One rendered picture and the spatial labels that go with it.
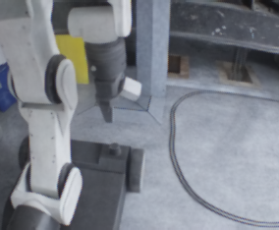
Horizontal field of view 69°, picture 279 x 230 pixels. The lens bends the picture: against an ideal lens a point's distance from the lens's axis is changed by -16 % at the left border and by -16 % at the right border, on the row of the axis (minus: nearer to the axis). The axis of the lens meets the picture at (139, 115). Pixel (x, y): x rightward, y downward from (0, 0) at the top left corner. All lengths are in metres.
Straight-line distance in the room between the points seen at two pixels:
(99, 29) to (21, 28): 0.19
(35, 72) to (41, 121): 0.18
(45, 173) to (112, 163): 0.31
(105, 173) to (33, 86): 0.49
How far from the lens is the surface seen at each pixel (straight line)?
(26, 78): 0.64
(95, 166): 0.96
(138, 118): 1.43
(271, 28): 1.67
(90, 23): 0.46
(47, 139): 0.73
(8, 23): 0.56
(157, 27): 1.39
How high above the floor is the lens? 0.93
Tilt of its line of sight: 39 degrees down
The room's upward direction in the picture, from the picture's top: straight up
